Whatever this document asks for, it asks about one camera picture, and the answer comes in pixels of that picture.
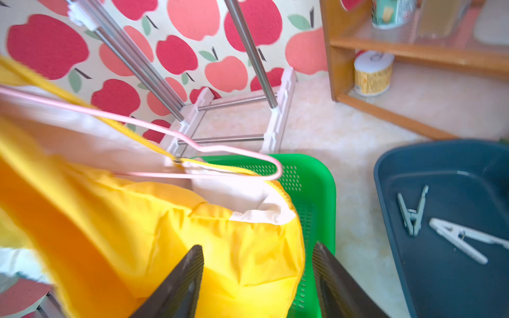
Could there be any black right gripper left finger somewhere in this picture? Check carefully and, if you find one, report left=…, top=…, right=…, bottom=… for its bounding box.
left=131, top=245, right=204, bottom=318

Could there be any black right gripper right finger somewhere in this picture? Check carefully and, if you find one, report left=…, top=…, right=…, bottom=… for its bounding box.
left=312, top=242, right=388, bottom=318

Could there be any blue-green clothespin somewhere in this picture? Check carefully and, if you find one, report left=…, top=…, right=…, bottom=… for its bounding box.
left=396, top=185, right=429, bottom=237

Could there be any yellow jacket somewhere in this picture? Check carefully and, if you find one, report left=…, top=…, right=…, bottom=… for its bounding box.
left=0, top=55, right=306, bottom=318

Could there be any white clothespin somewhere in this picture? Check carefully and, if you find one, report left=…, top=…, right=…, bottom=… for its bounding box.
left=429, top=218, right=508, bottom=265

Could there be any pink wire hanger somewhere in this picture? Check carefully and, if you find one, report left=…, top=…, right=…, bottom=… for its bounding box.
left=0, top=85, right=284, bottom=182

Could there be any white dinosaur print jacket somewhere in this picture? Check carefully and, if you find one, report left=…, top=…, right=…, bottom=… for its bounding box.
left=1, top=248, right=45, bottom=293

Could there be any green plastic basket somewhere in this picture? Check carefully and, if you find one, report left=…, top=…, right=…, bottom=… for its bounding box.
left=191, top=154, right=335, bottom=317

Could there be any dark blue plastic bin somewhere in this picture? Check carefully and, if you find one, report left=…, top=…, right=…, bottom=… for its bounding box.
left=374, top=140, right=508, bottom=317

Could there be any steel white clothes rack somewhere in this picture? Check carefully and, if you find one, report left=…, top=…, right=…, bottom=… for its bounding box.
left=65, top=0, right=298, bottom=160

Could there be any yellow white jar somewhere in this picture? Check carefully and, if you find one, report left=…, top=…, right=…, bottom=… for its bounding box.
left=354, top=50, right=395, bottom=97

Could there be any wooden glass shelf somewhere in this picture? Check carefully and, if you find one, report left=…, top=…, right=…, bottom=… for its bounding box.
left=320, top=1, right=508, bottom=140

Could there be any green patterned cup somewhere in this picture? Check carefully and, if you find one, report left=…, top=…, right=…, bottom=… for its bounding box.
left=371, top=0, right=417, bottom=30

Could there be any white frosted cup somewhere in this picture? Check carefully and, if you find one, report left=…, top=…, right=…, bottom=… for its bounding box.
left=473, top=0, right=508, bottom=46

